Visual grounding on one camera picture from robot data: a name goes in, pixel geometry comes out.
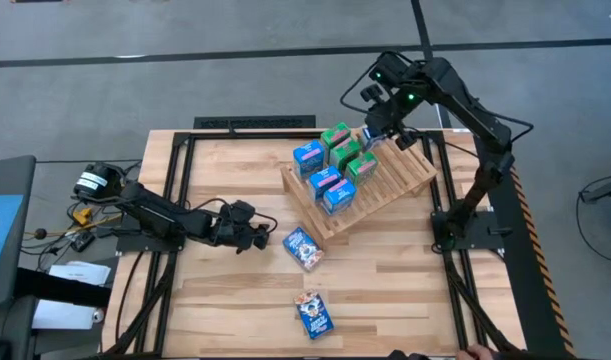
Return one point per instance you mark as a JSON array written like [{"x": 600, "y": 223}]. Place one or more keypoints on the black mat with hazard stripes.
[{"x": 530, "y": 280}]

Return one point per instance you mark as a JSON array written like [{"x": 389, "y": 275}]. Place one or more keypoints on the grey chair leg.
[{"x": 605, "y": 190}]

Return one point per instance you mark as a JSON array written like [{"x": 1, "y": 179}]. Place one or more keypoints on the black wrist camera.
[
  {"x": 242, "y": 209},
  {"x": 372, "y": 93}
]

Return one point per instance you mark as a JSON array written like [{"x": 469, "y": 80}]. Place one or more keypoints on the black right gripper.
[{"x": 390, "y": 117}]

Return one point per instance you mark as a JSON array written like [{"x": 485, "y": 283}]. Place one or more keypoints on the black bar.
[{"x": 60, "y": 289}]

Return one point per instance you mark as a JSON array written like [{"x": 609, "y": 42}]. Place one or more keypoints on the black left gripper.
[{"x": 235, "y": 235}]

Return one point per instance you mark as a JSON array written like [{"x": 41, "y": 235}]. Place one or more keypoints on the blue Frosted Flakes box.
[
  {"x": 313, "y": 315},
  {"x": 372, "y": 141},
  {"x": 303, "y": 248}
]

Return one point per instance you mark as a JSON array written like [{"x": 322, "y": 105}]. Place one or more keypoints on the white paper sheet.
[
  {"x": 80, "y": 274},
  {"x": 65, "y": 315}
]

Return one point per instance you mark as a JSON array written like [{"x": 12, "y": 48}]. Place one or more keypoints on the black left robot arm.
[{"x": 155, "y": 217}]

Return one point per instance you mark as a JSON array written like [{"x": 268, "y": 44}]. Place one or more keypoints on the blue panel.
[{"x": 2, "y": 240}]

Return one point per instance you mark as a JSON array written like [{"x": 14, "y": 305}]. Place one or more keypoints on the person's hand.
[{"x": 472, "y": 353}]

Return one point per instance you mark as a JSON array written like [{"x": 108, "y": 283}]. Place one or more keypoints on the black perforated panel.
[{"x": 255, "y": 122}]

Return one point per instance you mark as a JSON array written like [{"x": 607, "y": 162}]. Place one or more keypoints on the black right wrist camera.
[{"x": 372, "y": 93}]

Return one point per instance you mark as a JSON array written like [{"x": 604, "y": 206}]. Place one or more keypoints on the white round cap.
[{"x": 99, "y": 316}]

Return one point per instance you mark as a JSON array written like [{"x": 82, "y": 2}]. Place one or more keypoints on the grey cart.
[{"x": 10, "y": 175}]

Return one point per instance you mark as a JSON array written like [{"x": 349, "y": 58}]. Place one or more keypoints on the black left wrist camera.
[{"x": 242, "y": 209}]

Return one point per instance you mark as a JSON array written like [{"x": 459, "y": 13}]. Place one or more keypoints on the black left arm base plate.
[{"x": 135, "y": 245}]

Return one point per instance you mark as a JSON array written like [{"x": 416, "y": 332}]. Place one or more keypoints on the black ball knob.
[{"x": 40, "y": 233}]

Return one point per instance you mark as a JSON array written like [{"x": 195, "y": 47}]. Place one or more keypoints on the green cereal box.
[
  {"x": 335, "y": 135},
  {"x": 345, "y": 154},
  {"x": 362, "y": 169}
]

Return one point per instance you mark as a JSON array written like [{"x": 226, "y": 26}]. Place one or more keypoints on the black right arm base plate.
[{"x": 485, "y": 230}]

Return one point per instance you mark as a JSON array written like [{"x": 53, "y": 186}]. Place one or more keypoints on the black metal rig frame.
[{"x": 285, "y": 135}]

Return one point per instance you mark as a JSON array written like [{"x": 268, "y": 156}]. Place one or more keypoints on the black power adapter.
[{"x": 82, "y": 242}]

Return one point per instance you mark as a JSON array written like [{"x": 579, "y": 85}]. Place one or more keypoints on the light blue Rice Krispies box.
[
  {"x": 325, "y": 182},
  {"x": 309, "y": 159},
  {"x": 339, "y": 197}
]

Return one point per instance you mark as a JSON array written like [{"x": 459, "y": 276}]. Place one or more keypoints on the pale wooden slatted shelf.
[{"x": 400, "y": 175}]

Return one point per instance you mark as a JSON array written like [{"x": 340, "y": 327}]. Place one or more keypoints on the yellow connector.
[{"x": 82, "y": 216}]

